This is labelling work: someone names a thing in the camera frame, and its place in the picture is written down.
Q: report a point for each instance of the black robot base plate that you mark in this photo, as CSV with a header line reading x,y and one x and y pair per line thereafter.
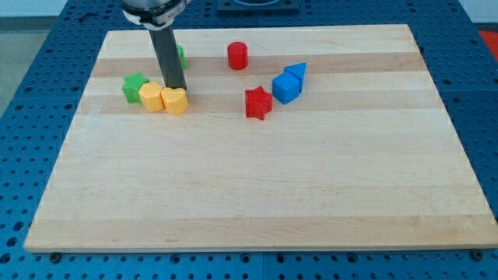
x,y
231,7

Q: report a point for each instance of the wooden board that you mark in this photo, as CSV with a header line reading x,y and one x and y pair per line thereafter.
x,y
365,158

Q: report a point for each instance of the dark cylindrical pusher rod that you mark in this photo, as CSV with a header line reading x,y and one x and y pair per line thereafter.
x,y
165,47

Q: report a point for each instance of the red cylinder block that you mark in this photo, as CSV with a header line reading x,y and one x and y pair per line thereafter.
x,y
237,53

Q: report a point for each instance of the blue cube block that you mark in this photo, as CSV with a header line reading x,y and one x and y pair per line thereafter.
x,y
285,87

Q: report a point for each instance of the blue triangle block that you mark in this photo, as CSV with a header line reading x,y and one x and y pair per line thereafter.
x,y
298,71

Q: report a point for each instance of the red star block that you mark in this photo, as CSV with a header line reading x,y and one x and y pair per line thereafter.
x,y
258,102

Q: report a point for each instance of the yellow hexagon block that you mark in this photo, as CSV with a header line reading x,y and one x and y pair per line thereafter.
x,y
150,96

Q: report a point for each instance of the green star block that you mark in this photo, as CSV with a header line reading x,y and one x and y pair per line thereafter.
x,y
132,85

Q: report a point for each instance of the green block behind rod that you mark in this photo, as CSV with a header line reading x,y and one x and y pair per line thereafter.
x,y
182,57

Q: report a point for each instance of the yellow heart block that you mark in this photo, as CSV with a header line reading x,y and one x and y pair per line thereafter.
x,y
175,100

